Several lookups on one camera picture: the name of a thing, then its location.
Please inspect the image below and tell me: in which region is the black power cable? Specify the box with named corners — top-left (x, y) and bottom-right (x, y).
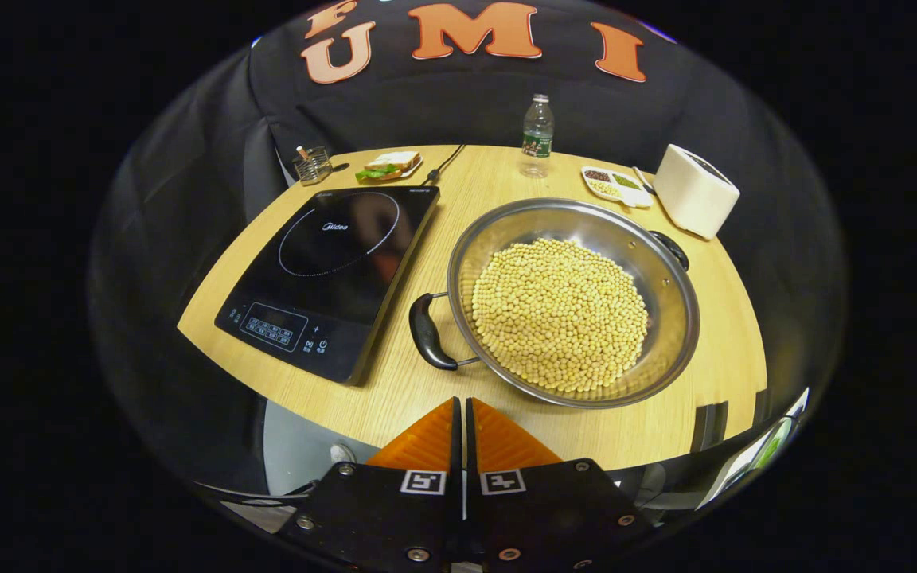
top-left (423, 143), bottom-right (468, 188)

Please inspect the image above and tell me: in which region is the black induction cooktop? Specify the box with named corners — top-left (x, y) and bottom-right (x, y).
top-left (214, 185), bottom-right (442, 388)

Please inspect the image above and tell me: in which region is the steel pot with black handles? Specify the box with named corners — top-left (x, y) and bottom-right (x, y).
top-left (408, 197), bottom-right (701, 411)

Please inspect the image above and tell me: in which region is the pile of yellow soybeans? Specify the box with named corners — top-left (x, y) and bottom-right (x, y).
top-left (470, 237), bottom-right (650, 394)

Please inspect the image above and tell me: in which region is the white divided dish of beans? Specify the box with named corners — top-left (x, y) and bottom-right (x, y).
top-left (580, 165), bottom-right (656, 210)

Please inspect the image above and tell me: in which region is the small glass holder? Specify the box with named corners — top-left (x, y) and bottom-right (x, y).
top-left (292, 145), bottom-right (334, 187)

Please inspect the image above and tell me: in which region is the sandwich on white plate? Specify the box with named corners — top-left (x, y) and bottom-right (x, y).
top-left (354, 150), bottom-right (425, 185)

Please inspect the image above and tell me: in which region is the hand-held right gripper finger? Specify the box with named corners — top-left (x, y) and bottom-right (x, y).
top-left (279, 396), bottom-right (466, 573)
top-left (466, 396), bottom-right (655, 573)

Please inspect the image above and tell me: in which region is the white toaster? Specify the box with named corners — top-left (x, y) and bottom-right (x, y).
top-left (653, 143), bottom-right (742, 241)

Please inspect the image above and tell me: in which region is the clear plastic water bottle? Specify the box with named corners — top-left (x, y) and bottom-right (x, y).
top-left (519, 94), bottom-right (556, 180)

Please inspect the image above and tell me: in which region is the black backdrop cloth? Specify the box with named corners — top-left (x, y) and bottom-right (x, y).
top-left (84, 0), bottom-right (851, 510)

